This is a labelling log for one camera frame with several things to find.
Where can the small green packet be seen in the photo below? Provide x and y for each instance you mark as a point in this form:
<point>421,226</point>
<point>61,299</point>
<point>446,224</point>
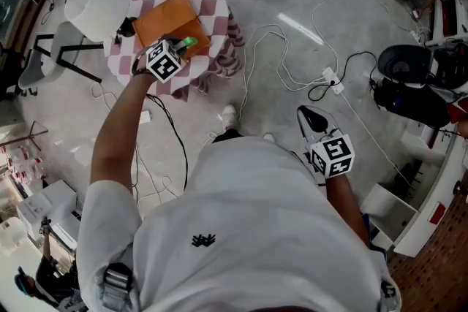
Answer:
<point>191,41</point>

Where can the person's left forearm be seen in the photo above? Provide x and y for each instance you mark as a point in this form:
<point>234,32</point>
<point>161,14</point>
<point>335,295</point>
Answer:
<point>109,142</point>

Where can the white cardboard box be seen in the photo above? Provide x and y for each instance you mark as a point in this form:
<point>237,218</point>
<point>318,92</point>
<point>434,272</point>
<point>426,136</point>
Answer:
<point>47,201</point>

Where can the group of red white packets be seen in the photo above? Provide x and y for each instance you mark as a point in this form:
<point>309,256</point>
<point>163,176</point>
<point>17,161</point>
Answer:
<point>22,157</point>

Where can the white power strip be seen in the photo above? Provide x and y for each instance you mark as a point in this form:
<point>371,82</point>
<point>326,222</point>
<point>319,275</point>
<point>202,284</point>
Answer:
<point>145,117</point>
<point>333,80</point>

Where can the black wrist strap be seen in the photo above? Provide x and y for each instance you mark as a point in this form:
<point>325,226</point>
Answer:
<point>140,71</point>

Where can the person's white shirt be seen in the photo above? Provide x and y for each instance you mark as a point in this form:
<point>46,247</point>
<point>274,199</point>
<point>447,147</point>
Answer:
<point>237,212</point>

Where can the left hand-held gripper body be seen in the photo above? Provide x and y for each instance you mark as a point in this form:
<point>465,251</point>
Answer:
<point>164,62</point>

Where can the white open box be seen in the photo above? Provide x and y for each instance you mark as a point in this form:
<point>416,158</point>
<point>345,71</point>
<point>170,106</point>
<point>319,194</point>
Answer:
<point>387,208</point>

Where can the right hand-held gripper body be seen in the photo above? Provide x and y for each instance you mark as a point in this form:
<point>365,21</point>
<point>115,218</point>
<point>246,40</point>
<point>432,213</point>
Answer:
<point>332,157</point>

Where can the person's right white shoe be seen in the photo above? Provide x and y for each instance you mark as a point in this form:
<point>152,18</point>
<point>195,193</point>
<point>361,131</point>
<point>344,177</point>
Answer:
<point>268,137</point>

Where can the white shade table lamp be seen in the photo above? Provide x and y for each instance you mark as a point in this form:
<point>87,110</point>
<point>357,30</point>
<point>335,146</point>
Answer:
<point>95,7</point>

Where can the person's black trousers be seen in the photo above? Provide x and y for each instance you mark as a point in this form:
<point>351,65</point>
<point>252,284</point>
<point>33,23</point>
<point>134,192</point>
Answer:
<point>226,135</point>

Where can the gray shell chair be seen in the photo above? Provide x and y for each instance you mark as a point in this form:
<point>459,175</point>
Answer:
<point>402,64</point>

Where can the black backpack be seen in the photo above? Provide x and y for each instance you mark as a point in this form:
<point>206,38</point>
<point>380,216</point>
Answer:
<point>409,102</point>

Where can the brown wooden coat rack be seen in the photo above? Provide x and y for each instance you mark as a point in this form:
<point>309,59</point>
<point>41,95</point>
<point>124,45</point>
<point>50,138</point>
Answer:
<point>34,134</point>

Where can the person's left white shoe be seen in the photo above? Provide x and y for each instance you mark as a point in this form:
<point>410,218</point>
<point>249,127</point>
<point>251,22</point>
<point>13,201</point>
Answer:
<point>229,117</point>

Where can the orange wooden box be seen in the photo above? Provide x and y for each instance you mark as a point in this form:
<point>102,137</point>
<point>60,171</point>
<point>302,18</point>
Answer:
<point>164,18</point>

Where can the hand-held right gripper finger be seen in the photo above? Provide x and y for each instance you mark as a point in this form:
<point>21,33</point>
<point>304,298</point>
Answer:
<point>303,120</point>
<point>331,124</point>

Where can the white low cabinet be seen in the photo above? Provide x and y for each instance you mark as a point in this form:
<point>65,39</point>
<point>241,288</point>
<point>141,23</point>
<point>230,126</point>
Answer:
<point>431,201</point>

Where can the person's white shoe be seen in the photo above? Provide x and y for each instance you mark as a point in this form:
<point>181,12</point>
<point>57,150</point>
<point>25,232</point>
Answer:
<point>229,117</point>
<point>268,137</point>

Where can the person's right forearm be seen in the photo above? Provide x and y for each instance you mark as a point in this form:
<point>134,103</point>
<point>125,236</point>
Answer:
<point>345,201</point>

